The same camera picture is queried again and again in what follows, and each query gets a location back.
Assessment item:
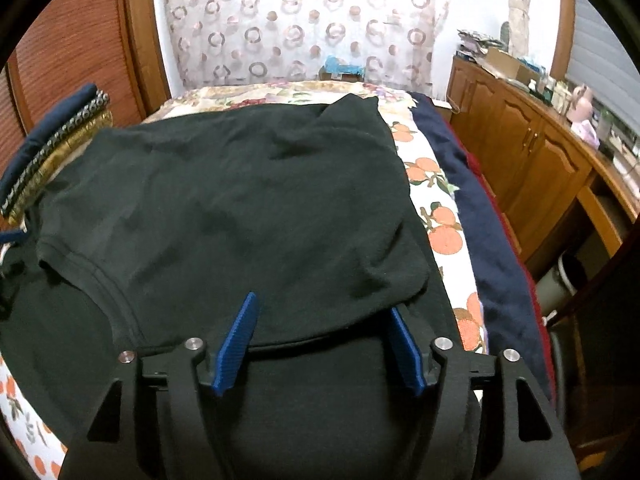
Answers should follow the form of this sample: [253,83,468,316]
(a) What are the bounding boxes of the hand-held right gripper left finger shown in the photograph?
[60,291,261,480]

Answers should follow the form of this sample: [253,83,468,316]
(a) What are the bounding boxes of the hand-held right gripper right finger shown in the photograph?
[390,306,581,480]

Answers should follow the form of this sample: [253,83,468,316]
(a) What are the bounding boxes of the black t-shirt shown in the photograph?
[0,95,483,480]

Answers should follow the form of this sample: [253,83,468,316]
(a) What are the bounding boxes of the orange-print bedsheet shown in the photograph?
[0,95,488,480]

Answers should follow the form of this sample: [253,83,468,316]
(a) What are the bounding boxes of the navy blue blanket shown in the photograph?
[412,92,551,396]

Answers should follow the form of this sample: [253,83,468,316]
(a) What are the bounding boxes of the white waste bin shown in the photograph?
[535,252,591,321]

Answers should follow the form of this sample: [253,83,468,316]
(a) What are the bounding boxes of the wooden sideboard cabinet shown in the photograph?
[446,55,640,281]

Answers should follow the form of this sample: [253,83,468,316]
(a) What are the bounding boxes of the floral blanket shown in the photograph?
[150,80,421,121]

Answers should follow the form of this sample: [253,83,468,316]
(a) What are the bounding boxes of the black and gold folded cloth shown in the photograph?
[2,91,115,228]

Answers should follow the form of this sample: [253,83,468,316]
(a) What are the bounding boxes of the pink tissue pack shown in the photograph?
[572,120,601,148]

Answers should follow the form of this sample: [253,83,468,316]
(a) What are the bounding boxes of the cardboard box with blue bag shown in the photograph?
[320,55,366,82]

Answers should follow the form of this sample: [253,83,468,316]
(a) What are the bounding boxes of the row of small bottles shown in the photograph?
[530,75,573,111]

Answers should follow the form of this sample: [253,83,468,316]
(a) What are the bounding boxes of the open cardboard box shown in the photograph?
[477,47,541,86]

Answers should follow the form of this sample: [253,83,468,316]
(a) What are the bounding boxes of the pile of patterned cloths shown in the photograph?
[457,27,506,58]

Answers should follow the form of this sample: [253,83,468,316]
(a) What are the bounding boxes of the circle-print sheer curtain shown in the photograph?
[162,0,453,96]

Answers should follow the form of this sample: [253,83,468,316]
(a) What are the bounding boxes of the wooden louvred wardrobe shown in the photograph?
[0,0,173,161]

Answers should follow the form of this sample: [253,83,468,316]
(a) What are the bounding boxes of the grey window blind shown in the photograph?
[570,0,640,126]

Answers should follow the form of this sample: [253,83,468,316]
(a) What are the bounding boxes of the beige patterned window curtain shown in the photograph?
[505,0,531,56]

